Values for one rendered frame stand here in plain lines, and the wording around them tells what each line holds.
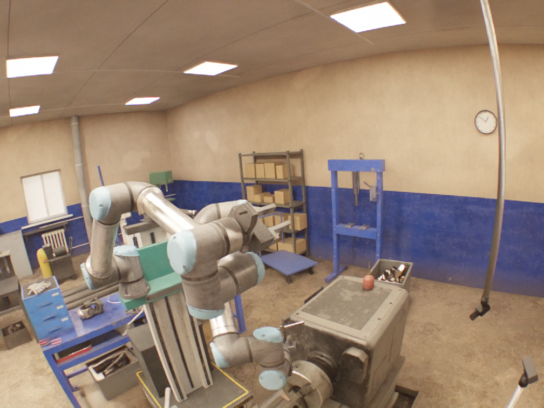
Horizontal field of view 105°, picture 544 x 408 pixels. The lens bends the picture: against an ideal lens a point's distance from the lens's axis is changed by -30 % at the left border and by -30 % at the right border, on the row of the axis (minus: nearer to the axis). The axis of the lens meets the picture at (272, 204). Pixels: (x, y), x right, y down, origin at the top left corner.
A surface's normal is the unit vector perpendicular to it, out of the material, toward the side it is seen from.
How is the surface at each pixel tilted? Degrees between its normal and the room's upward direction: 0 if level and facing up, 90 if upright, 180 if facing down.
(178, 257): 85
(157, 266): 90
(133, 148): 90
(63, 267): 90
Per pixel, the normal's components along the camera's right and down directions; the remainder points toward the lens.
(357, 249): -0.65, 0.22
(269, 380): -0.17, 0.09
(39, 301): 0.75, 0.08
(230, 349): 0.11, -0.67
